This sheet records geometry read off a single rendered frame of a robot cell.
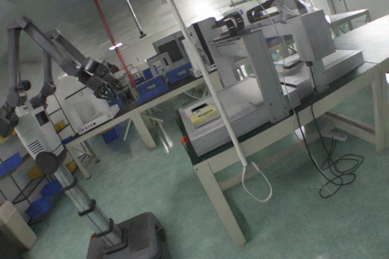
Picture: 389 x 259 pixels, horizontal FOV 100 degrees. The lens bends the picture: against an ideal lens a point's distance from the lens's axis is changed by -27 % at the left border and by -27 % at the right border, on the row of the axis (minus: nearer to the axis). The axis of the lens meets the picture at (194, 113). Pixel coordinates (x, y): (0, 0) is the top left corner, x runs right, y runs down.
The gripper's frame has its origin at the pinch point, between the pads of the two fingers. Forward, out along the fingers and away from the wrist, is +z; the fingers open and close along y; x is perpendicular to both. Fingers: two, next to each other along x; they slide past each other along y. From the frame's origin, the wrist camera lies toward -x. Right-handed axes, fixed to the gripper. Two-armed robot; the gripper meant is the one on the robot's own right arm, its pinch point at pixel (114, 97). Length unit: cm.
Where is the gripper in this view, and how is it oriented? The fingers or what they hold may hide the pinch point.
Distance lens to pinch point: 107.7
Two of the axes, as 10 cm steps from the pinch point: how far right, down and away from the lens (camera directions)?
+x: -5.7, 8.2, 0.3
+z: 7.9, 5.3, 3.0
